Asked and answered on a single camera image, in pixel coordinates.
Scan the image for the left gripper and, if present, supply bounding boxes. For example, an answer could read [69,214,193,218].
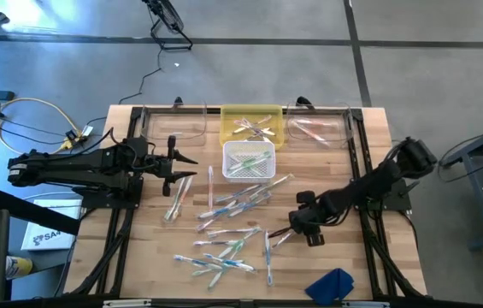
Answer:
[146,136,198,197]

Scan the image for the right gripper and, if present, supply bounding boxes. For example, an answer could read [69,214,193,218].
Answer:
[268,190,326,248]

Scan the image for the purple toothbrush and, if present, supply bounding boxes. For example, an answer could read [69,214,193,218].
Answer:
[271,229,297,250]
[192,239,239,248]
[195,209,227,234]
[232,114,274,136]
[205,226,264,239]
[239,118,277,138]
[244,127,277,141]

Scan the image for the blue toothbrush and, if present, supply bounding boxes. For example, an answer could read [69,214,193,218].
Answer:
[203,252,256,274]
[197,199,243,220]
[173,254,226,271]
[227,194,274,217]
[215,183,262,204]
[263,229,275,287]

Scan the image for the white mesh basket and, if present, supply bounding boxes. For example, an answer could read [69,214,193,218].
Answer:
[221,140,277,184]

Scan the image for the yellow plastic bin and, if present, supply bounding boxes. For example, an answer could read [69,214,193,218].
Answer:
[219,104,286,151]

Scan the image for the clear plastic bin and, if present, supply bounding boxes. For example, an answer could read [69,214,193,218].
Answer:
[286,102,356,149]
[140,102,209,141]

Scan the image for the blue cloth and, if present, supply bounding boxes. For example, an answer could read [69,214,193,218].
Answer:
[304,268,356,307]

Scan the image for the white LED strip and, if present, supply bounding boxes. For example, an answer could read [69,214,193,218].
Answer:
[342,300,391,308]
[103,299,153,308]

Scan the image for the white printed box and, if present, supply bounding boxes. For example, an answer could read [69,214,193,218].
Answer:
[20,198,84,252]

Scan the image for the black side desk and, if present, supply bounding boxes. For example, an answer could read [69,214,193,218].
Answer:
[0,187,83,305]

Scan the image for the yellow can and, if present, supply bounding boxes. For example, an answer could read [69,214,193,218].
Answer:
[4,255,34,281]

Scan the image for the black power cable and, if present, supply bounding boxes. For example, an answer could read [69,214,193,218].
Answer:
[116,46,164,106]

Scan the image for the yellow cable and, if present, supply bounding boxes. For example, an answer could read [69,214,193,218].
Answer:
[0,70,85,157]

